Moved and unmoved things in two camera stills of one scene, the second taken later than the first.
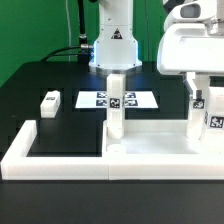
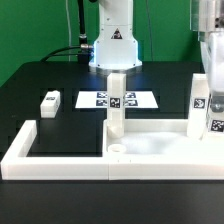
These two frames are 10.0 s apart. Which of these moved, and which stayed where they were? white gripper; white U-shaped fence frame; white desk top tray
Moved: white gripper
Stayed: white desk top tray; white U-shaped fence frame
